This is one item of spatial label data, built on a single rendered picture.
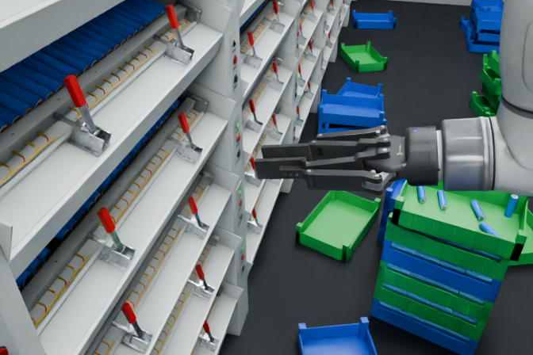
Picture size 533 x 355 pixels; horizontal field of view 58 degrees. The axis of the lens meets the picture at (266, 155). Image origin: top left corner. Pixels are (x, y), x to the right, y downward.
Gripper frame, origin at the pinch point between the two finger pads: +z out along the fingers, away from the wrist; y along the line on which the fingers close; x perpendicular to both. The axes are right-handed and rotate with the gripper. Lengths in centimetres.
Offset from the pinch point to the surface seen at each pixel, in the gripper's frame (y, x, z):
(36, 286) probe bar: -22.5, -2.1, 26.1
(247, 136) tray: 53, -26, 27
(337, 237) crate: 79, -85, 14
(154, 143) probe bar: 10.3, -2.1, 26.2
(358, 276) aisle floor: 62, -87, 4
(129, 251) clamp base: -11.5, -6.7, 21.0
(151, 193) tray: 1.6, -6.4, 24.1
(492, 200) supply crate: 59, -53, -35
